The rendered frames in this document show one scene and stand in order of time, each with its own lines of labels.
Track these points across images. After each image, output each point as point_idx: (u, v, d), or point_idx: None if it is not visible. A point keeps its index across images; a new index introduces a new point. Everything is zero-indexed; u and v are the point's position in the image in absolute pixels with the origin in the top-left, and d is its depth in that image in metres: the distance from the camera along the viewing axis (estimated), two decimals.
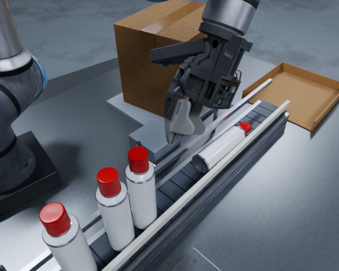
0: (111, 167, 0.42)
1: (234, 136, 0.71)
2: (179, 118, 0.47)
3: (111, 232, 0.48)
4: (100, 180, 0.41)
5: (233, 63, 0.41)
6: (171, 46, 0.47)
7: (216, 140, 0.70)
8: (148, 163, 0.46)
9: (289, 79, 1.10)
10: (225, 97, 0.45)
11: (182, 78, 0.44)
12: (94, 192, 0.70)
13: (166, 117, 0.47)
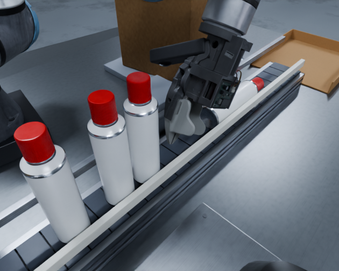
0: (105, 90, 0.35)
1: (246, 90, 0.63)
2: (180, 118, 0.47)
3: (106, 178, 0.41)
4: (92, 101, 0.33)
5: (234, 63, 0.41)
6: (171, 46, 0.47)
7: None
8: (150, 91, 0.38)
9: (301, 47, 1.03)
10: (225, 97, 0.45)
11: (182, 78, 0.44)
12: (89, 152, 0.62)
13: (166, 117, 0.47)
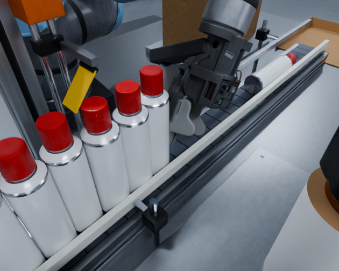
0: (126, 80, 0.37)
1: (283, 62, 0.73)
2: (180, 118, 0.47)
3: (135, 167, 0.42)
4: (124, 92, 0.34)
5: (234, 64, 0.41)
6: (171, 46, 0.47)
7: (266, 64, 0.72)
8: (162, 84, 0.40)
9: (320, 33, 1.13)
10: (225, 97, 0.45)
11: (182, 78, 0.44)
12: None
13: None
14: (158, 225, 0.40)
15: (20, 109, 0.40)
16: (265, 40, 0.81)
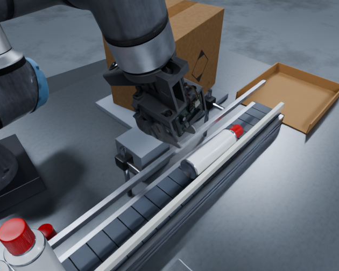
0: None
1: (225, 140, 0.68)
2: (164, 135, 0.46)
3: None
4: None
5: (175, 101, 0.34)
6: (114, 76, 0.41)
7: (206, 143, 0.67)
8: (28, 241, 0.34)
9: (285, 80, 1.07)
10: (192, 112, 0.39)
11: (140, 114, 0.41)
12: (78, 199, 0.67)
13: (153, 136, 0.47)
14: None
15: None
16: (211, 108, 0.76)
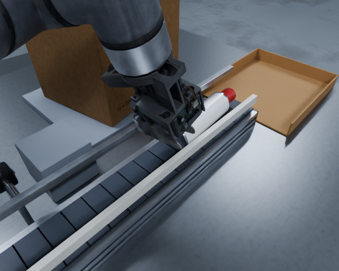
0: None
1: (216, 103, 0.58)
2: (164, 136, 0.46)
3: None
4: None
5: (172, 102, 0.34)
6: (112, 78, 0.41)
7: None
8: None
9: (266, 70, 0.87)
10: (191, 113, 0.39)
11: (139, 115, 0.41)
12: None
13: (153, 137, 0.47)
14: None
15: None
16: None
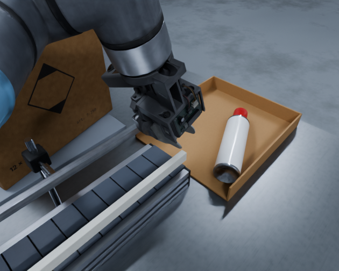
0: None
1: (228, 126, 0.60)
2: (164, 136, 0.46)
3: None
4: None
5: (172, 102, 0.34)
6: (112, 78, 0.41)
7: (220, 146, 0.59)
8: None
9: (220, 103, 0.74)
10: (191, 113, 0.39)
11: (139, 115, 0.41)
12: None
13: (153, 137, 0.47)
14: None
15: None
16: None
